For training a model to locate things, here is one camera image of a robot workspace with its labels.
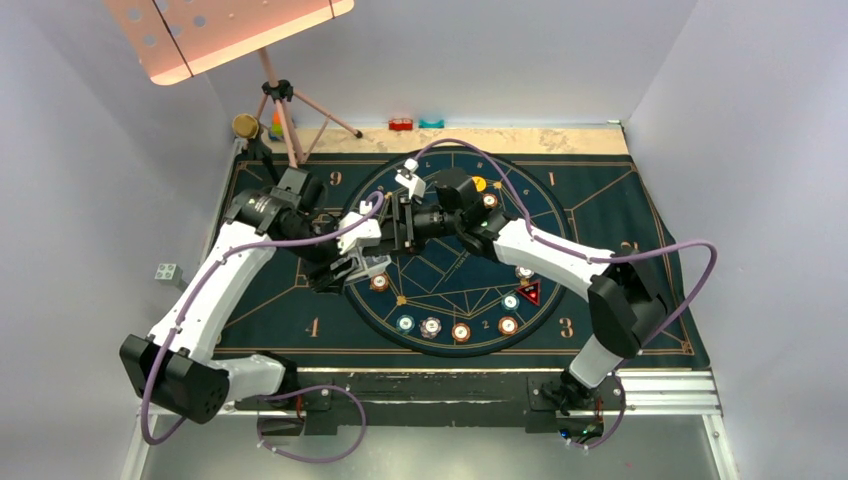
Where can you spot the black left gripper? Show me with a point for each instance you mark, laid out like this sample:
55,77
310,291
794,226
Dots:
323,278

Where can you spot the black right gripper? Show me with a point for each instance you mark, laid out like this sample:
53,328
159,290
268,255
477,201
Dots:
398,227

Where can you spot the orange poker chip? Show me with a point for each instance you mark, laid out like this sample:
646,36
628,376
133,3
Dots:
379,283
507,326
490,201

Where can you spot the pink blue poker chip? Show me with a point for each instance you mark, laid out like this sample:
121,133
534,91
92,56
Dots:
524,273

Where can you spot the green blue chip stack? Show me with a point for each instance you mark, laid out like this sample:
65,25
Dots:
404,324

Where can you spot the green blue poker chip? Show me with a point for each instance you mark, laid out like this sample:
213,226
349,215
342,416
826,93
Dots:
510,303

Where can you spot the red triangular dealer button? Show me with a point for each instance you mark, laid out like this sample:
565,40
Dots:
531,291

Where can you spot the orange chip stack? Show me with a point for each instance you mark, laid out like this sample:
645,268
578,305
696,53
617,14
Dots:
461,332

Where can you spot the blue playing card deck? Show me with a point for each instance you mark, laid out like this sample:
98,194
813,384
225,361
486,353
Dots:
366,267

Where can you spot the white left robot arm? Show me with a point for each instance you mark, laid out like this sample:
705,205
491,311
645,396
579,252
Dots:
173,367

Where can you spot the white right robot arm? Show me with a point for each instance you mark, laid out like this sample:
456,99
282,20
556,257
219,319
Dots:
625,304

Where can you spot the yellow big blind button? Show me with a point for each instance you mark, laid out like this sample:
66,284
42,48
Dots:
479,183

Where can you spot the dark green rectangular poker mat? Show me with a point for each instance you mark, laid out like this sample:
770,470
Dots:
605,198

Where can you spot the teal toy block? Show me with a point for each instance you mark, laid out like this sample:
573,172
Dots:
431,124

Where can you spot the round blue poker mat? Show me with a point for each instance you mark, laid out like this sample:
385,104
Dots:
448,283

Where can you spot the red toy block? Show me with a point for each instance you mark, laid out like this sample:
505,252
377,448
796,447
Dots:
401,124

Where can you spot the colourful stacking toy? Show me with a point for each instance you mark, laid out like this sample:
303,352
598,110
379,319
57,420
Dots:
276,132

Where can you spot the grey lego block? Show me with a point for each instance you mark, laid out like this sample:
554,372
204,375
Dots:
167,272

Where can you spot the brass round knob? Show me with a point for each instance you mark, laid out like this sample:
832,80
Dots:
246,126

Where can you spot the pink music stand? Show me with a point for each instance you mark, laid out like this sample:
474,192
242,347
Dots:
179,40

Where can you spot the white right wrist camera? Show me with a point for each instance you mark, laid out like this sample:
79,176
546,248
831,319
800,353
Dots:
407,178

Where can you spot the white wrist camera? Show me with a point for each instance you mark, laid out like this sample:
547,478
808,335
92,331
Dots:
366,234
407,178

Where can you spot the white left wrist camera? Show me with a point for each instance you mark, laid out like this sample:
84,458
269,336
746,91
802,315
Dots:
366,234

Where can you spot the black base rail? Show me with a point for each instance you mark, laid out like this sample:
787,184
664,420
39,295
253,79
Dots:
535,400

